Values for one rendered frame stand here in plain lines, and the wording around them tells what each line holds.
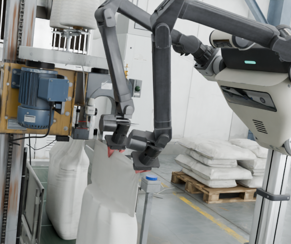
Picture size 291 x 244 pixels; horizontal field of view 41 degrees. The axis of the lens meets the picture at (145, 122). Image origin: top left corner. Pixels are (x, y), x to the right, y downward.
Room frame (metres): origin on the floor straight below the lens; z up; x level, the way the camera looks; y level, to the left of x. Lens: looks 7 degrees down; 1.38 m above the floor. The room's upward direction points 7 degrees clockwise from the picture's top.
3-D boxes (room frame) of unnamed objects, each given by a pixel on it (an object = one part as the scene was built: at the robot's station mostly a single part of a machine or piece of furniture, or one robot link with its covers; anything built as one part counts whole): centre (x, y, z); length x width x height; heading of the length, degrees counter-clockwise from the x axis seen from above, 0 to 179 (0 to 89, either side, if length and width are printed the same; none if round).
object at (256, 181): (4.86, -1.52, 0.20); 0.67 x 0.43 x 0.15; 116
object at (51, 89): (1.60, 0.39, 1.25); 0.10 x 0.08 x 0.12; 141
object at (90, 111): (1.87, 0.27, 1.14); 0.05 x 0.04 x 0.16; 116
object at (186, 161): (4.93, -0.80, 0.32); 0.67 x 0.42 x 0.14; 120
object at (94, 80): (2.08, 0.26, 1.21); 0.30 x 0.25 x 0.30; 26
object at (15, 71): (1.73, 0.54, 1.27); 0.12 x 0.09 x 0.09; 116
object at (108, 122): (1.60, 0.12, 1.17); 0.11 x 0.09 x 0.12; 116
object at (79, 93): (1.97, 0.37, 1.26); 0.22 x 0.05 x 0.16; 26
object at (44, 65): (1.67, 0.47, 1.35); 0.12 x 0.12 x 0.04
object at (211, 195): (4.90, -1.15, 0.07); 1.20 x 0.82 x 0.14; 118
